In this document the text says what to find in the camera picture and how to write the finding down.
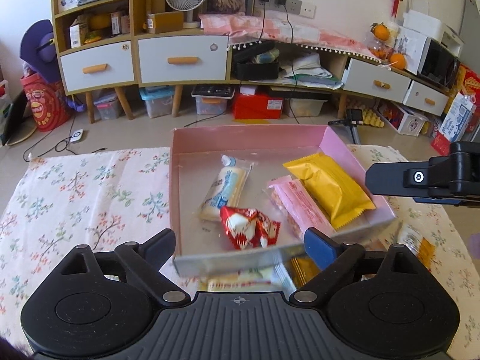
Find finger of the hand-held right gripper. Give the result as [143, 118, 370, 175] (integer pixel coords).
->
[365, 141, 480, 208]

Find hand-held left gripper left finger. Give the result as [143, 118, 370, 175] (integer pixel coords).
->
[60, 228, 190, 306]

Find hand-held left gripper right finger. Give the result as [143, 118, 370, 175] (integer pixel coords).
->
[289, 227, 424, 306]

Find pink snack packet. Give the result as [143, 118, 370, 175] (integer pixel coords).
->
[265, 175, 336, 241]

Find white orange snack packet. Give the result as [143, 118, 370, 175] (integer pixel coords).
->
[395, 223, 437, 271]

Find red white candy packet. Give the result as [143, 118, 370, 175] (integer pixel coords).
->
[219, 206, 282, 250]

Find white cream snack packet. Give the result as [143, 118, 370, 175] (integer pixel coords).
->
[198, 155, 255, 223]

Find pale yellow white snack packet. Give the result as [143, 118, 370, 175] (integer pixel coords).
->
[200, 264, 297, 293]

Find pink cardboard box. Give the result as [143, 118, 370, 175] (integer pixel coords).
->
[168, 124, 397, 277]

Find white printed gift box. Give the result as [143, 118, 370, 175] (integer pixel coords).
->
[375, 99, 430, 136]

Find yellow egg carton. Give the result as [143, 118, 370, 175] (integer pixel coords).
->
[362, 109, 385, 128]

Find blue white milk carton box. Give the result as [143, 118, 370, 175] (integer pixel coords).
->
[442, 92, 477, 143]

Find floral tablecloth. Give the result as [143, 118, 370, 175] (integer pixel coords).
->
[0, 143, 480, 360]

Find clear flat storage bin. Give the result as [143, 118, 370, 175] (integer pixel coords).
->
[285, 97, 325, 118]

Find red gift boxes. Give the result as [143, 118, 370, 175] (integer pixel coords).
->
[431, 64, 480, 154]

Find black white microwave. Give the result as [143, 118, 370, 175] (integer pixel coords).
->
[416, 37, 462, 89]

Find bag of small oranges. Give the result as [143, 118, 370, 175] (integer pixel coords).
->
[365, 39, 394, 61]

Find white illustrated paper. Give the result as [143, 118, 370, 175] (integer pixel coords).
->
[394, 26, 428, 76]

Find low wooden cabinet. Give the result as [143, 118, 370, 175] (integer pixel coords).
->
[229, 37, 451, 121]

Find pile of papers and cloth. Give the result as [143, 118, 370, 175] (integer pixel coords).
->
[279, 50, 344, 89]

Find blue-lid storage bin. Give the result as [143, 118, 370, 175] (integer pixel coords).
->
[139, 87, 175, 119]

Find orange with leaves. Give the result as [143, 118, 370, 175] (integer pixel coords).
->
[369, 22, 389, 42]

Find small clear storage bin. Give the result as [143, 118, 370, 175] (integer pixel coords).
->
[94, 90, 124, 121]

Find red shoe box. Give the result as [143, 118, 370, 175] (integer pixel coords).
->
[231, 92, 284, 120]

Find orange-latch storage bin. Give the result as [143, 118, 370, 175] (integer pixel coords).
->
[191, 84, 230, 115]

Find pink floral cloth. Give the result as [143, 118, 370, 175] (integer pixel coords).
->
[198, 13, 387, 62]

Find black open case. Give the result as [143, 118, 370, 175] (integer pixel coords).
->
[232, 40, 280, 81]

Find grey refrigerator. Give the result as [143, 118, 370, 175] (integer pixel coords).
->
[459, 0, 480, 83]

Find red printed bag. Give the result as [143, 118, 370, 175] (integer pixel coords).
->
[20, 73, 74, 132]

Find wide white drawer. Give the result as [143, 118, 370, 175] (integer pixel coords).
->
[137, 34, 229, 84]

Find black flat board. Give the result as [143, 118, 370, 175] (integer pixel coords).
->
[0, 90, 29, 147]

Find small white drawer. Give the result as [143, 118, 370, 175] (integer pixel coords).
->
[58, 41, 136, 92]

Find wooden shelf cabinet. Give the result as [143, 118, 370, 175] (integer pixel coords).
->
[50, 0, 230, 124]

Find brown cardboard box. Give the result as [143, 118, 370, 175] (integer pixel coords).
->
[146, 11, 184, 34]

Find small brown boxes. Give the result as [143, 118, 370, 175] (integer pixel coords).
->
[110, 10, 131, 34]

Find small white product box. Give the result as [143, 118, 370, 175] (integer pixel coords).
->
[69, 22, 89, 47]

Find purple plush toy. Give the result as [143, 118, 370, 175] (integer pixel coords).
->
[19, 19, 66, 83]

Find black tripod with camera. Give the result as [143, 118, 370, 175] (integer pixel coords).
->
[328, 109, 362, 145]

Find white drawer with wooden handle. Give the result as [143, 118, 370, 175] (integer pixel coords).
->
[403, 80, 450, 117]
[342, 58, 412, 104]

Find black floor cable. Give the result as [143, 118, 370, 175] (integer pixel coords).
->
[24, 116, 109, 162]

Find black charger cable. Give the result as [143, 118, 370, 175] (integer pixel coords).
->
[183, 0, 271, 129]
[275, 0, 301, 125]

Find wall power outlets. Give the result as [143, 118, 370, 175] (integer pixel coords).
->
[255, 0, 316, 19]

